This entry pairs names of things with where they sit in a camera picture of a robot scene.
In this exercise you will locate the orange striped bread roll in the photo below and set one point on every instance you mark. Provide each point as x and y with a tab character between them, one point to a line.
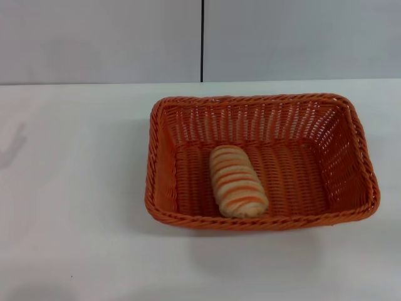
236	185

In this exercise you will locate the orange woven plastic basket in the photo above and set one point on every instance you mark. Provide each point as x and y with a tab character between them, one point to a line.
297	175

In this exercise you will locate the black vertical wall strip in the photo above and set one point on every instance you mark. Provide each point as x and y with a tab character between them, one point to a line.
202	40

